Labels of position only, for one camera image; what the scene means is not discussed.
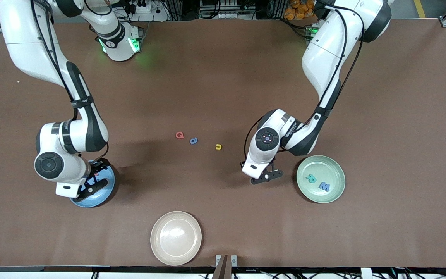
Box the blue plate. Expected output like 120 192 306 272
69 160 116 208

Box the green plate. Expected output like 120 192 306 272
296 155 346 204

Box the table cover sheet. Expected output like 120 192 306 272
0 19 446 269

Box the beige plate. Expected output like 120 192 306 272
150 211 202 266

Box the metal equipment rack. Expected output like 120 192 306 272
199 0 260 20

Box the orange bag of items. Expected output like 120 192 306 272
284 0 318 21

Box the white power strip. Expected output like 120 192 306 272
128 0 171 22

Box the table edge mounting bracket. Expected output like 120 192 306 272
212 255 238 279

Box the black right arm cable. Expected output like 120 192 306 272
31 0 110 163

